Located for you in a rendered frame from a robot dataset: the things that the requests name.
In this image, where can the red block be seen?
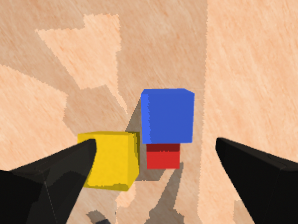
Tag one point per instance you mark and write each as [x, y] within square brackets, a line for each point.
[163, 156]

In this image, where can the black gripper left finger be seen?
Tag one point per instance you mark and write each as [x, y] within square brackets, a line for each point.
[45, 191]

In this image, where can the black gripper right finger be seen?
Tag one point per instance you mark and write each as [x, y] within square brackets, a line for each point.
[267, 184]

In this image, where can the blue block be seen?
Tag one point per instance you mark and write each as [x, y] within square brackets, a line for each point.
[167, 116]

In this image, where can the yellow block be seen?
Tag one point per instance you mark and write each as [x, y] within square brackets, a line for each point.
[117, 161]

